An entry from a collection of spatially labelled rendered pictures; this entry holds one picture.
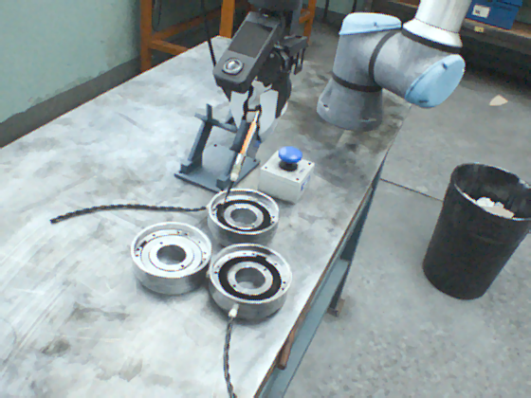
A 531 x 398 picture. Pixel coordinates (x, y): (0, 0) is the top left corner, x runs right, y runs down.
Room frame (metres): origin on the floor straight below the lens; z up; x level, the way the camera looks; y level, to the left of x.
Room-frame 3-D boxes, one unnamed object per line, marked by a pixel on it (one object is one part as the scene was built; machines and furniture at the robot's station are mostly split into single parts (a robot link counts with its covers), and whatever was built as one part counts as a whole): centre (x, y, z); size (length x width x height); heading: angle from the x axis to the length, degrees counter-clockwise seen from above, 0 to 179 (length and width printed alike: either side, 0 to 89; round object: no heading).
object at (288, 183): (0.70, -0.04, 0.82); 0.08 x 0.07 x 0.05; 160
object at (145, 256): (0.46, 0.11, 0.82); 0.08 x 0.08 x 0.02
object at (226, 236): (0.57, 0.02, 0.82); 0.10 x 0.10 x 0.04
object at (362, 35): (1.02, -0.17, 0.97); 0.13 x 0.12 x 0.14; 44
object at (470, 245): (1.43, -0.81, 0.21); 0.34 x 0.34 x 0.43
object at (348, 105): (1.02, -0.17, 0.85); 0.15 x 0.15 x 0.10
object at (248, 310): (0.44, 0.00, 0.82); 0.10 x 0.10 x 0.04
